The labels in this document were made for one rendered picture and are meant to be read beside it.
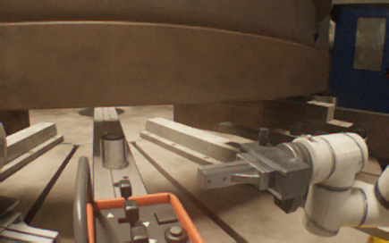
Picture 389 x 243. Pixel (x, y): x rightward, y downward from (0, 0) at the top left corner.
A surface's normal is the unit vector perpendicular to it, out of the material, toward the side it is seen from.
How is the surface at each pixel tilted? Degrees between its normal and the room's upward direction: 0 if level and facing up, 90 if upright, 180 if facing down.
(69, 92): 90
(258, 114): 90
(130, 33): 90
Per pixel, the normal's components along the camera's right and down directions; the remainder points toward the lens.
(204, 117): -0.41, 0.20
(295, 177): 0.35, 0.24
